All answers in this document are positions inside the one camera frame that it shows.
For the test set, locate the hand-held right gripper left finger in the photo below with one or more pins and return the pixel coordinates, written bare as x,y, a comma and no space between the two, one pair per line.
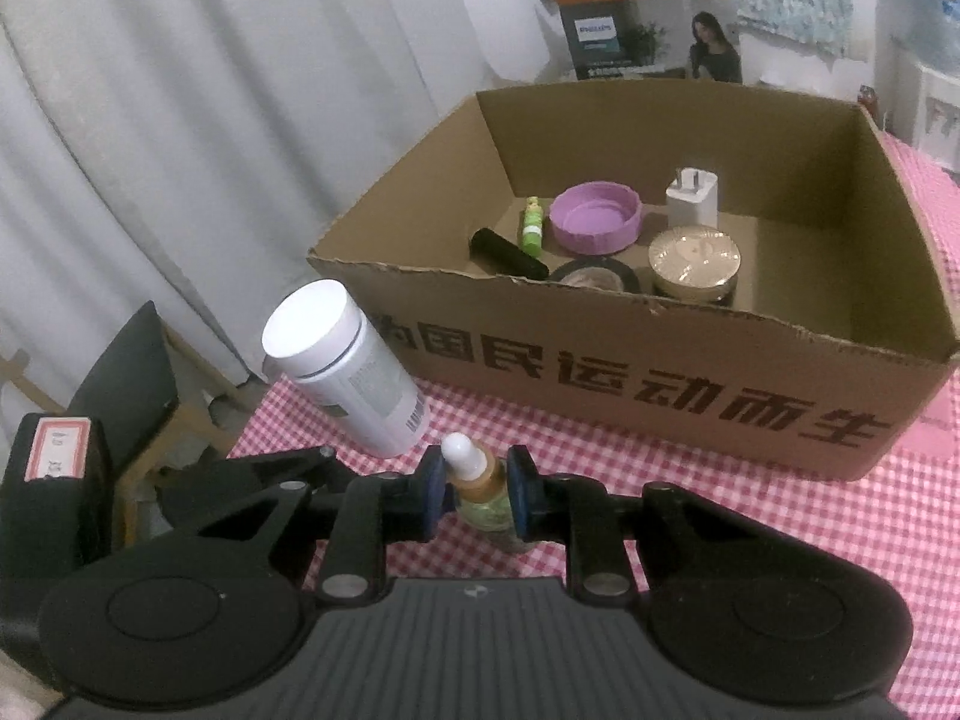
431,495

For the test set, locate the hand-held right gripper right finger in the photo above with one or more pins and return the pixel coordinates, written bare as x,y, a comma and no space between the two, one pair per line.
523,495

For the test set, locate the green dropper bottle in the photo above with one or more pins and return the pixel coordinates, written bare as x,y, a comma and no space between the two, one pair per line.
480,484

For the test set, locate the brown cardboard box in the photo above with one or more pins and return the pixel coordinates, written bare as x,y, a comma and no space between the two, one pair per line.
600,390

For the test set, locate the black tape roll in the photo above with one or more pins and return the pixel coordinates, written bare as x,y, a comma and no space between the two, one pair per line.
596,276

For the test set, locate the black lipstick tube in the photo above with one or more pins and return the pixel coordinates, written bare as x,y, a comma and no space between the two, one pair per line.
506,251

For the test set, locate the green lip balm stick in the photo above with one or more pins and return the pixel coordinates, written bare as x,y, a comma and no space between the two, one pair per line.
532,229

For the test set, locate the purple plastic lid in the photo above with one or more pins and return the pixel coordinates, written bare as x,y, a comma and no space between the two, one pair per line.
592,217

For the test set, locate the gold lid cream jar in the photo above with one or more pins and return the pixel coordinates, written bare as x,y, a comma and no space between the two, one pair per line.
694,259

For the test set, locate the small white box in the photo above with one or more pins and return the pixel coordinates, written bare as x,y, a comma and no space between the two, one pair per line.
694,199

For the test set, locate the white plastic bottle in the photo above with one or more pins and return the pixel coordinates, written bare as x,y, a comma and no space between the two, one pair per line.
352,375

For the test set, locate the wooden stool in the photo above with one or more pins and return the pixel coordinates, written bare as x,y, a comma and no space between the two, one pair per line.
195,412

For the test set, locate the pink checked tablecloth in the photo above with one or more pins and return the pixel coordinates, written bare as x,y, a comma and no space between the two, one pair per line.
825,540

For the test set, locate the white curtain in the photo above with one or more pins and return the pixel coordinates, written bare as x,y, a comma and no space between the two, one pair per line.
225,127

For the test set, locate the small red bottle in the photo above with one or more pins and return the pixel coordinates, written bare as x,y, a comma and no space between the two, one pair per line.
868,101

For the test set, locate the white water dispenser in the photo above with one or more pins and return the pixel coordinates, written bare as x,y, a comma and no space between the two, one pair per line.
937,112

